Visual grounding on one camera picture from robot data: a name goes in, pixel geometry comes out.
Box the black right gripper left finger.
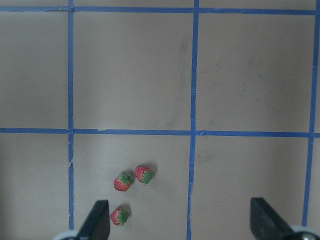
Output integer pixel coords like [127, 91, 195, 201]
[76, 200, 111, 240]

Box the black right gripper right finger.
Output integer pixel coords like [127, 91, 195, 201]
[250, 197, 300, 240]

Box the red strawberry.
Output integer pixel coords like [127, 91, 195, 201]
[113, 174, 132, 192]
[110, 207, 129, 226]
[135, 165, 154, 185]

